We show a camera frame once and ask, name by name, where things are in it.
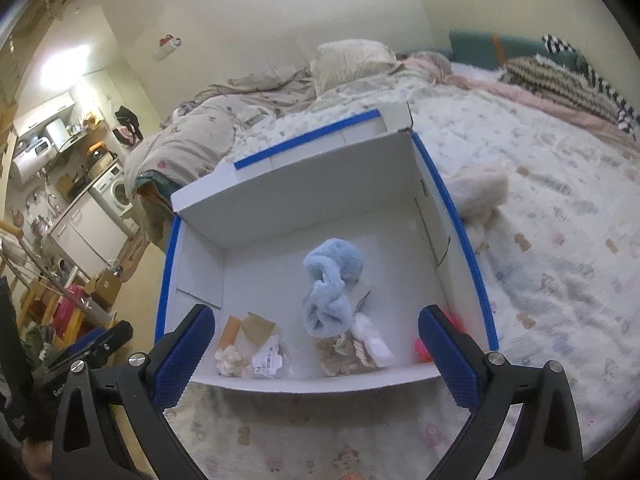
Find striped knitted blanket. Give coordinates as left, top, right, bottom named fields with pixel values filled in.
left=499, top=54, right=639, bottom=131

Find beige lace scrunchie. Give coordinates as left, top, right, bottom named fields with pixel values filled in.
left=314, top=332, right=380, bottom=377

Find pink sheet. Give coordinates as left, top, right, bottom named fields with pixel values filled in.
left=401, top=52, right=639, bottom=155

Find white paper label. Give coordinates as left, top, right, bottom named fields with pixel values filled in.
left=250, top=334, right=284, bottom=379

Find light blue fluffy scrunchie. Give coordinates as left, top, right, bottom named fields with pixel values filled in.
left=303, top=238, right=364, bottom=339

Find wooden stool red bag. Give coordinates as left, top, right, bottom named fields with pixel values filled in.
left=16, top=278, right=115, bottom=350

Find cardboard box on floor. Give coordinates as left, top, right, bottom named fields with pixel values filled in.
left=84, top=269, right=122, bottom=311

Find beige crumpled duvet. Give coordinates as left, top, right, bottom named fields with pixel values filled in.
left=124, top=66, right=316, bottom=198

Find orange sponge piece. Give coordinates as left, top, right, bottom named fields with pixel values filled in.
left=217, top=316, right=242, bottom=350

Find beige pillow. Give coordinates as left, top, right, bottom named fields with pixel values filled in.
left=309, top=39, right=400, bottom=96

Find wall hook with items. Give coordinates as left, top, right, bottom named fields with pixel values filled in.
left=152, top=34, right=182, bottom=62

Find green headboard cushion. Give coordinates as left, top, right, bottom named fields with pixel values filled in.
left=449, top=29, right=586, bottom=73

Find pink rubber duck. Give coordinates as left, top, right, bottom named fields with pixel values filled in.
left=418, top=304, right=462, bottom=362

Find white crumpled paper ball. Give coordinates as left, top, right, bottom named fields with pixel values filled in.
left=215, top=344, right=253, bottom=378

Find white cabinet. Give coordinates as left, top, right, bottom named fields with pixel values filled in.
left=50, top=192, right=129, bottom=278

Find cream fluffy blanket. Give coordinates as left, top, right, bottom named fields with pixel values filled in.
left=445, top=166, right=509, bottom=223

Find white cardboard box blue edges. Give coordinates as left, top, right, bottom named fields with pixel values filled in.
left=155, top=103, right=498, bottom=394

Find brown cardboard piece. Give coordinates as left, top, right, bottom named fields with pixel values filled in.
left=241, top=312, right=276, bottom=348

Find white fluffy pompom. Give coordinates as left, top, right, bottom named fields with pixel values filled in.
left=350, top=312, right=395, bottom=368

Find white washing machine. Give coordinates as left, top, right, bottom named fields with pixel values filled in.
left=89, top=162, right=131, bottom=219

